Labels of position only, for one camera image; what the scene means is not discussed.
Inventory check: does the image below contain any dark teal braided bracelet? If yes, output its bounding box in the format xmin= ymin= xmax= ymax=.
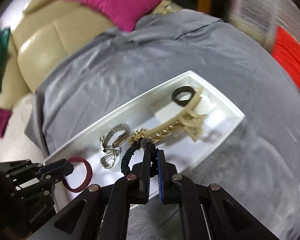
xmin=121 ymin=137 xmax=159 ymax=178

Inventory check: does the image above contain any dark red bangle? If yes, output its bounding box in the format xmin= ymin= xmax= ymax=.
xmin=62 ymin=157 xmax=93 ymax=193

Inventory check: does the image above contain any beige hair claw clip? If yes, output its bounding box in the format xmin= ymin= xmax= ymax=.
xmin=146 ymin=86 xmax=206 ymax=143

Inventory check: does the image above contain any white rectangular tray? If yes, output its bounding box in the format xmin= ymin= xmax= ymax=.
xmin=44 ymin=71 xmax=245 ymax=186

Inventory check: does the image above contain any grey bed blanket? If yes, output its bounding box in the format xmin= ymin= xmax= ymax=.
xmin=25 ymin=10 xmax=300 ymax=239

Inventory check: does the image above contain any red pillow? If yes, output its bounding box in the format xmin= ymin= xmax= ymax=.
xmin=271 ymin=27 xmax=300 ymax=90

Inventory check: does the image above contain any silver foil insulation panel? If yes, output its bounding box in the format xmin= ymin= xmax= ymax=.
xmin=227 ymin=0 xmax=300 ymax=52

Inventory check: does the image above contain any silver chain bracelet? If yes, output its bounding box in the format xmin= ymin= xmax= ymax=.
xmin=99 ymin=148 xmax=122 ymax=170

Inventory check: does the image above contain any black hair tie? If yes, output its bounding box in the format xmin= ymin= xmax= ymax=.
xmin=172 ymin=86 xmax=196 ymax=107

